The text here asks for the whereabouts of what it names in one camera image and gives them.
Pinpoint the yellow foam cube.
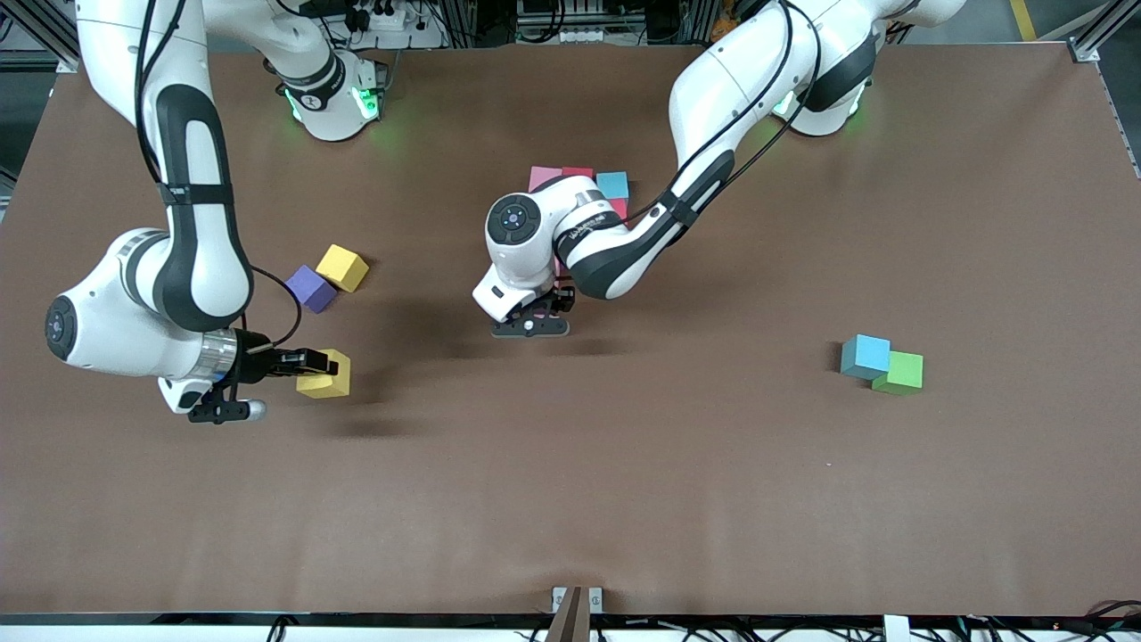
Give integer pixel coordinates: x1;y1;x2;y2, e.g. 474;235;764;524
316;243;370;293
296;349;352;399

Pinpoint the purple foam cube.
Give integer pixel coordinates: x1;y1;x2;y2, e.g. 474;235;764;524
284;264;338;314

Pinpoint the long white power strip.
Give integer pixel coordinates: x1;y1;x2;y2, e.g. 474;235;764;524
517;25;609;45

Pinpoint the white power strip with plugs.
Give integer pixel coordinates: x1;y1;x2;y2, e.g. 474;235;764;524
343;0;447;50

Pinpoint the bag of orange fruit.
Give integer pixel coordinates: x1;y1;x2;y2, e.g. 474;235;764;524
710;0;745;44

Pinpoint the green foam cube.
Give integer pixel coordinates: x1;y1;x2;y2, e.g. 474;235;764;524
872;351;924;397

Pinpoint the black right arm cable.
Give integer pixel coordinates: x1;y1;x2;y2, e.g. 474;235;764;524
241;264;304;349

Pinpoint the grey metal bracket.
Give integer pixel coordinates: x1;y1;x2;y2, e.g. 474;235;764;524
551;586;604;616

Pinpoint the brown tapered post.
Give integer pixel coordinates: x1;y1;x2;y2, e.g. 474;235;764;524
544;586;593;642

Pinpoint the dark cable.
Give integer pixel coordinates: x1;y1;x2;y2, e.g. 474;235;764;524
1083;599;1141;625

